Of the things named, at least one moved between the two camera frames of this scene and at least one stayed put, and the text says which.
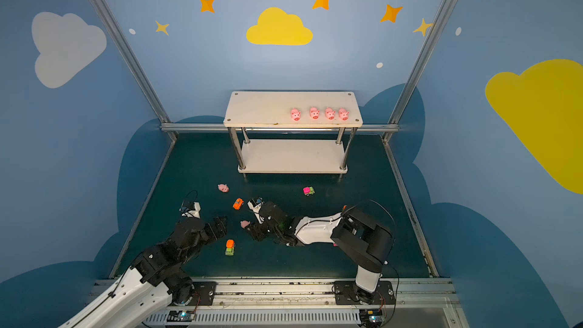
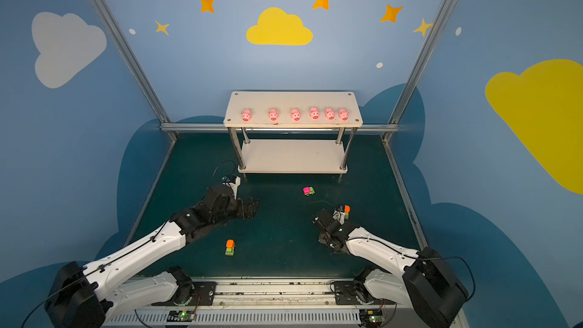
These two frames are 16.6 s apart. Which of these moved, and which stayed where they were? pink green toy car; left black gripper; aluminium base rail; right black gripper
Moved: left black gripper; right black gripper
Stayed: pink green toy car; aluminium base rail
